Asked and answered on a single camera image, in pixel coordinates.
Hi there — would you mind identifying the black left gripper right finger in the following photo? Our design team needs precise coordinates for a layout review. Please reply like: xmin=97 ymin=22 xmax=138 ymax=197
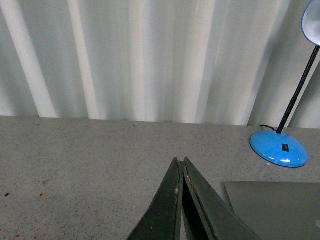
xmin=182 ymin=157 xmax=260 ymax=240

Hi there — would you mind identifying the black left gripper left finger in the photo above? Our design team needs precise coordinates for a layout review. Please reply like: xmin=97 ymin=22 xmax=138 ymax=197
xmin=128 ymin=157 xmax=184 ymax=240

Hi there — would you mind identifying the grey laptop with cracked screen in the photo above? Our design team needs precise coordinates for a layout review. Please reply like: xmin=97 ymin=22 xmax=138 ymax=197
xmin=224 ymin=181 xmax=320 ymax=240

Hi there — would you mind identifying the blue desk lamp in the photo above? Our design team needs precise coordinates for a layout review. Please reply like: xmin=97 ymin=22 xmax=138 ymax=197
xmin=250 ymin=0 xmax=320 ymax=168

